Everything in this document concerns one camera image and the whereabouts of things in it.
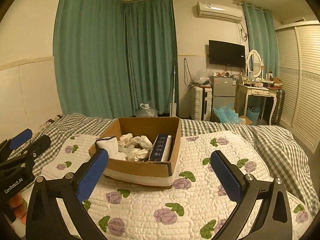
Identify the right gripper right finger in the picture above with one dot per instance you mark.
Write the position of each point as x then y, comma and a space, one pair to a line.
273, 220

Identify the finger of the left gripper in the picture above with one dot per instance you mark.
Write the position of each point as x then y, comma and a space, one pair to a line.
8, 145
34, 150

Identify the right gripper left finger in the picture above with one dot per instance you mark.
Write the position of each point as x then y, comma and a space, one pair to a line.
44, 219

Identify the cream socks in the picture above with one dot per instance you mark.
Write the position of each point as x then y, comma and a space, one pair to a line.
136, 148

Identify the silver navy tissue pack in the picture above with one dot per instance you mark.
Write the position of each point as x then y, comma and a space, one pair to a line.
161, 148

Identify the white sock navy trim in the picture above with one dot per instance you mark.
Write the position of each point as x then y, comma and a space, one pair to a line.
110, 144

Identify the blue plastic basket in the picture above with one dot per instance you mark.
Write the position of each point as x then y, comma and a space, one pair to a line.
253, 114

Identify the brown cardboard box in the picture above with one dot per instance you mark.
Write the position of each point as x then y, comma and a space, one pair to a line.
144, 173

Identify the box of blue bottles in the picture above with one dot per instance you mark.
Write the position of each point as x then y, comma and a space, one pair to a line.
226, 115

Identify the clear water jug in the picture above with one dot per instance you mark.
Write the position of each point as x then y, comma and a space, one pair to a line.
145, 110

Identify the teal window curtain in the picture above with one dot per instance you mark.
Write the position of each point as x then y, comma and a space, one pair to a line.
111, 56

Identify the white dressing table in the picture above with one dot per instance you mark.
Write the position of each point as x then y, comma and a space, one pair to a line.
270, 100

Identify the small silver refrigerator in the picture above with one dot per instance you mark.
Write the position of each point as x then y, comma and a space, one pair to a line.
223, 92

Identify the white hard suitcase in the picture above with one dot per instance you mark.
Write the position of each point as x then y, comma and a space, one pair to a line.
201, 103

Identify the white oval vanity mirror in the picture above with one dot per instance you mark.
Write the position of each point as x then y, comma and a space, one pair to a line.
254, 64

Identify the white louvered wardrobe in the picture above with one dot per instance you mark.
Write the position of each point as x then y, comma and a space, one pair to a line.
298, 46

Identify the teal corner curtain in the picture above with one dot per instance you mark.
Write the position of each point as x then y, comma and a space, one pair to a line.
262, 36

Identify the white air conditioner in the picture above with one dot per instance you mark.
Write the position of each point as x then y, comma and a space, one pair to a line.
220, 12

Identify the black wall television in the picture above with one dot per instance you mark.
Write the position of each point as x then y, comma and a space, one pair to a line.
227, 54

